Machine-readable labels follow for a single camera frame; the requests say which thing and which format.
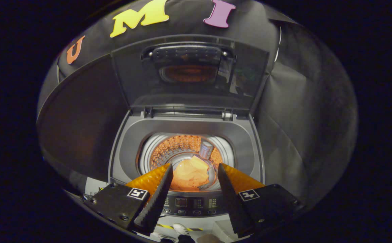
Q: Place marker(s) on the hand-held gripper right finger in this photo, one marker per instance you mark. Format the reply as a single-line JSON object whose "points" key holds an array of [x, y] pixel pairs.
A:
{"points": [[233, 202]]}

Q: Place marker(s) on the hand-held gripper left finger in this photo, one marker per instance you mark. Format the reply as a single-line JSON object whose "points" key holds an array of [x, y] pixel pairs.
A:
{"points": [[155, 202]]}

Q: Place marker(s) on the orange polo shirt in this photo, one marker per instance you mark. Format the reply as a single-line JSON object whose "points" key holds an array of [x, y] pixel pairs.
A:
{"points": [[190, 173]]}

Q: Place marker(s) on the dark grey washing machine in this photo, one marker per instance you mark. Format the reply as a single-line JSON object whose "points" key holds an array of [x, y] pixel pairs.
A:
{"points": [[189, 125]]}

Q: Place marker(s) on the yellow and black floor tape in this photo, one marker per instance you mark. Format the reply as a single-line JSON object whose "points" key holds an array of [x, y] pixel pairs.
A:
{"points": [[163, 226]]}

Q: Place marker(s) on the grey cabinet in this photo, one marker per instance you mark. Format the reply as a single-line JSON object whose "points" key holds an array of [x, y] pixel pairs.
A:
{"points": [[81, 128]]}

